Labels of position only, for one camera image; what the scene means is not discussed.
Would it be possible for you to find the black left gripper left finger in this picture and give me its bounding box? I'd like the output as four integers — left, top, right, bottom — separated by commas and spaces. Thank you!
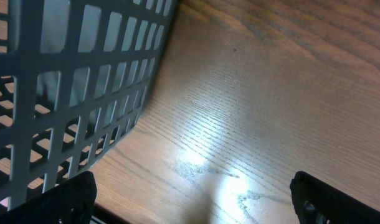
0, 171, 97, 224

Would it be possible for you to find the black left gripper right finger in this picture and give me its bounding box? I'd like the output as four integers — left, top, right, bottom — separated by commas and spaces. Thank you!
290, 171, 380, 224

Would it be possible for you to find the grey plastic mesh basket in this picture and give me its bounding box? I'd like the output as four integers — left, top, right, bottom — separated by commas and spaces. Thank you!
0, 0, 178, 215

